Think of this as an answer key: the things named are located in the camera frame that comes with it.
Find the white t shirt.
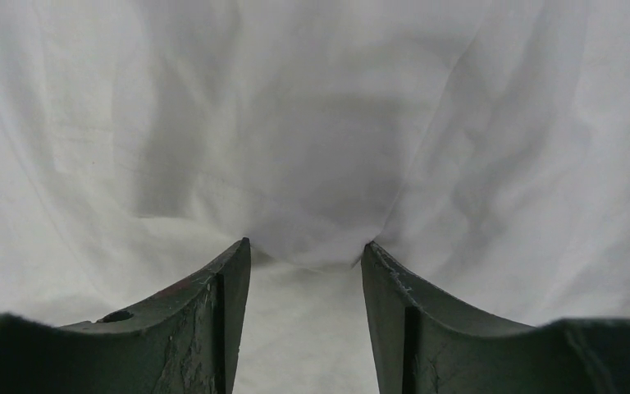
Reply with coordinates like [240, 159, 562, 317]
[0, 1, 630, 393]

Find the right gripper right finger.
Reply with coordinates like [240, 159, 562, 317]
[361, 243, 630, 394]

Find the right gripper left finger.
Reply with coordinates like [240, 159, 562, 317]
[0, 239, 251, 393]

